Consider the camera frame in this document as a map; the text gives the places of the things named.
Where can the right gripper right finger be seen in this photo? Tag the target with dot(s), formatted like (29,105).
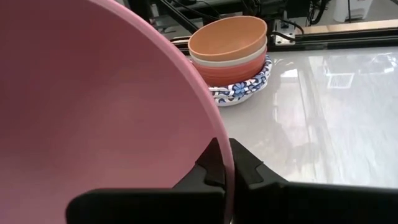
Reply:
(248,171)

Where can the white bowl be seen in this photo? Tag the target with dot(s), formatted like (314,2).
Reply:
(230,63)

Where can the silver mounting bracket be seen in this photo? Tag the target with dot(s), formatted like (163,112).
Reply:
(283,34)

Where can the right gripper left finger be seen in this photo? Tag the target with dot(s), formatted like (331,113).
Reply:
(211,171)

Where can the blue floral paper bowl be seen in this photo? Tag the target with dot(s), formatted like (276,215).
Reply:
(259,79)
(239,90)
(231,102)
(268,63)

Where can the pink bowl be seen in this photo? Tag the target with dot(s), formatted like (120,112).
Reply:
(93,93)

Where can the red bowl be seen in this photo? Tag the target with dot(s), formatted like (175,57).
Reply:
(230,76)

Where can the black aluminium table frame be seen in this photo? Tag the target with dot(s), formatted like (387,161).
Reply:
(342,42)

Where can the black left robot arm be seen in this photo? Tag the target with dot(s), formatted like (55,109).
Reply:
(273,7)

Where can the orange bowl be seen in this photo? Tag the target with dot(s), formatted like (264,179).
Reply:
(227,37)

